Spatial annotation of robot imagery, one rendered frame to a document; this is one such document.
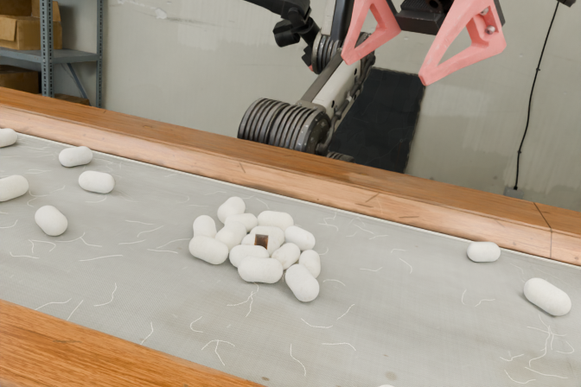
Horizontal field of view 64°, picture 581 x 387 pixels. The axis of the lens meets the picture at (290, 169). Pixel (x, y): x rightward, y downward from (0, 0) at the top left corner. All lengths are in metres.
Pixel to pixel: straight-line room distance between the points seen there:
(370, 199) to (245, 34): 2.08
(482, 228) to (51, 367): 0.42
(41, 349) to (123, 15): 2.67
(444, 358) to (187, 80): 2.47
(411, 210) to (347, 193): 0.07
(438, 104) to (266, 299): 2.12
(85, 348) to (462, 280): 0.31
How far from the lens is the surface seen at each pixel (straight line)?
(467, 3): 0.40
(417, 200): 0.54
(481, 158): 2.48
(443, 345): 0.36
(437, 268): 0.46
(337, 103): 0.86
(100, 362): 0.27
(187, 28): 2.68
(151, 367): 0.26
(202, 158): 0.58
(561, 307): 0.44
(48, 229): 0.42
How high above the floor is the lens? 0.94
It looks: 18 degrees down
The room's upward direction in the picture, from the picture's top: 9 degrees clockwise
